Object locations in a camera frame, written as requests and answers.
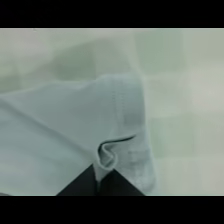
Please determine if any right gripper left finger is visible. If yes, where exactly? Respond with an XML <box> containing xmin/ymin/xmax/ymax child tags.
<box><xmin>55</xmin><ymin>164</ymin><xmax>100</xmax><ymax>197</ymax></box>

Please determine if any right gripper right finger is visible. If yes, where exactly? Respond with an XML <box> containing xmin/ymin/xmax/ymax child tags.
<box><xmin>98</xmin><ymin>167</ymin><xmax>147</xmax><ymax>197</ymax></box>

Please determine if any light blue shirt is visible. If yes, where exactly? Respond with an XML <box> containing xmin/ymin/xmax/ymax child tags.
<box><xmin>0</xmin><ymin>73</ymin><xmax>158</xmax><ymax>197</ymax></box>

